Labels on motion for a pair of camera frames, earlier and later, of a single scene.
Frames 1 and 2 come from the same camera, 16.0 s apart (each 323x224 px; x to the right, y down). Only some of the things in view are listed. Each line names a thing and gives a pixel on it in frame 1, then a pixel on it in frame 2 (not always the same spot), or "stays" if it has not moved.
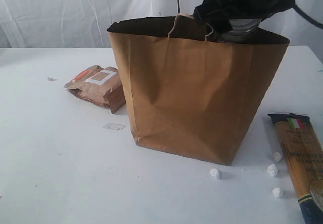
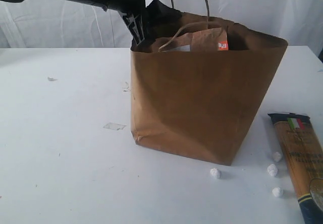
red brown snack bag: [99, 86] to [204, 40]
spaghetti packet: [303, 153] stays
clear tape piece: [114, 126] stays
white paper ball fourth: [214, 171] stays
